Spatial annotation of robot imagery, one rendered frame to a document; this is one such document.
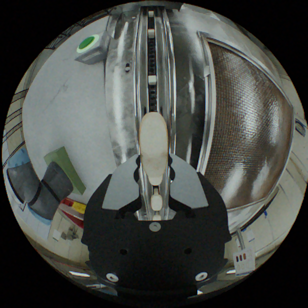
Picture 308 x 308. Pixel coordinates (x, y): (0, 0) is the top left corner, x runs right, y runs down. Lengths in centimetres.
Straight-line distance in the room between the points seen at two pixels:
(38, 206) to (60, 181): 15
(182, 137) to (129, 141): 13
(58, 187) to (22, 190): 17
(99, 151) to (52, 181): 22
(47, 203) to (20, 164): 15
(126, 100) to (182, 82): 13
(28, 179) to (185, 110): 45
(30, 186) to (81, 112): 27
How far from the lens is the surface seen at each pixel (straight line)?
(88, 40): 26
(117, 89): 20
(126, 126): 20
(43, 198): 37
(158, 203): 33
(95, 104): 27
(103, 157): 30
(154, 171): 15
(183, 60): 27
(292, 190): 355
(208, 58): 20
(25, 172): 34
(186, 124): 25
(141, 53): 23
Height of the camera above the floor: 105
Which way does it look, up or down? 62 degrees down
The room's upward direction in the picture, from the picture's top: 177 degrees clockwise
